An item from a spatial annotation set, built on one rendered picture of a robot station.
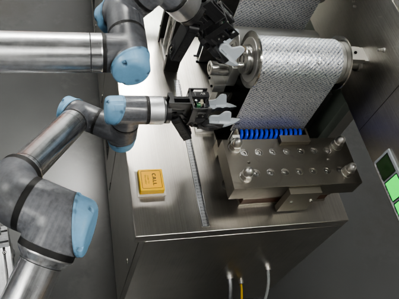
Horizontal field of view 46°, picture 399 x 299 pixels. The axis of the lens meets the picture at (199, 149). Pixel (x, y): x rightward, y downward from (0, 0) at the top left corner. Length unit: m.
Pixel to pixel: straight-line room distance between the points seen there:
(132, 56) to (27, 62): 0.19
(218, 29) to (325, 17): 0.58
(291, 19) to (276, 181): 0.48
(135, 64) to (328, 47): 0.59
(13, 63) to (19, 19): 2.19
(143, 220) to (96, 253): 0.94
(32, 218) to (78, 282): 1.24
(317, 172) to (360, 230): 1.35
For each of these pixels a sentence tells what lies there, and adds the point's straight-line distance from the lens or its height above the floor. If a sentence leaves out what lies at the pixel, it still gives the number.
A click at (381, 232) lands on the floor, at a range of 2.77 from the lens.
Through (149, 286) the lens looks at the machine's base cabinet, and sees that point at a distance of 1.73.
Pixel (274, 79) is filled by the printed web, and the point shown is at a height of 1.25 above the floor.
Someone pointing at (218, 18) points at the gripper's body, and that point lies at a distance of 1.06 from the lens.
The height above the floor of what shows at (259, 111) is 1.11.
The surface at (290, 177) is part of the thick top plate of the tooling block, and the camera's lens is 1.34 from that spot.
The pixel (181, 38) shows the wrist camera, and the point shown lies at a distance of 1.08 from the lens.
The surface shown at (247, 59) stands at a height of 1.28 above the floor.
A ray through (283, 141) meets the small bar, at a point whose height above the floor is 1.05.
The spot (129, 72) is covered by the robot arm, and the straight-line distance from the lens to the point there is 0.89.
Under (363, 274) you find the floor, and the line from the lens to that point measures 2.60.
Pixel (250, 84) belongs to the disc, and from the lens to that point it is 1.23.
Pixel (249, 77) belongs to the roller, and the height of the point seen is 1.23.
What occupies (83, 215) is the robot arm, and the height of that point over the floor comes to 1.22.
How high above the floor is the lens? 2.07
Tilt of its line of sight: 54 degrees down
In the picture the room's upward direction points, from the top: 23 degrees clockwise
